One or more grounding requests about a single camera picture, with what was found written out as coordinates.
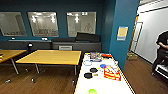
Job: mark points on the dark grey sofa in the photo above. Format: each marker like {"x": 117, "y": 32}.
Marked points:
{"x": 86, "y": 46}

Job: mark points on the purple board game box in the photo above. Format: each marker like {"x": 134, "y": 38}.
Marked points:
{"x": 95, "y": 56}

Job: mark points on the white paper sign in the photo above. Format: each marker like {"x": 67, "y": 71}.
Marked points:
{"x": 65, "y": 47}

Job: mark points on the interior glass window pane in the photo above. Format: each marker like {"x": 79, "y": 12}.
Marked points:
{"x": 43, "y": 25}
{"x": 13, "y": 24}
{"x": 81, "y": 25}

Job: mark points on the small red flat box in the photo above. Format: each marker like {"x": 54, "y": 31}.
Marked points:
{"x": 106, "y": 55}

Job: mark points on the blue puck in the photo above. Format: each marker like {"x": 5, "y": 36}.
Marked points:
{"x": 103, "y": 66}

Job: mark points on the yellow wooden table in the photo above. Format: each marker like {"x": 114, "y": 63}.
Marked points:
{"x": 50, "y": 56}
{"x": 8, "y": 53}

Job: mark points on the red game box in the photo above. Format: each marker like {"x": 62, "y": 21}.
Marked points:
{"x": 111, "y": 73}

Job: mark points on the white air hockey table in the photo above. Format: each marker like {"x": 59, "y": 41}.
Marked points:
{"x": 100, "y": 83}

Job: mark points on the cardboard box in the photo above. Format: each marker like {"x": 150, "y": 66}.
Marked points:
{"x": 131, "y": 56}

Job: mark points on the white glass door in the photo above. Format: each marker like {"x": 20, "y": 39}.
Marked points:
{"x": 137, "y": 36}

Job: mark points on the black round speaker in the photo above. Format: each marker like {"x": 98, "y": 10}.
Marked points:
{"x": 30, "y": 46}

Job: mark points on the dark low shelf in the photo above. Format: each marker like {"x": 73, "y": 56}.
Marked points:
{"x": 16, "y": 45}

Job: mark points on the person in black shirt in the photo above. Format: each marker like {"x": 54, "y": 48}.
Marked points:
{"x": 163, "y": 40}

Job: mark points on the black wheeled cart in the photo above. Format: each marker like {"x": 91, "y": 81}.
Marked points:
{"x": 162, "y": 69}

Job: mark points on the yellow wall poster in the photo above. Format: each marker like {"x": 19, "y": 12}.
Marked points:
{"x": 122, "y": 32}

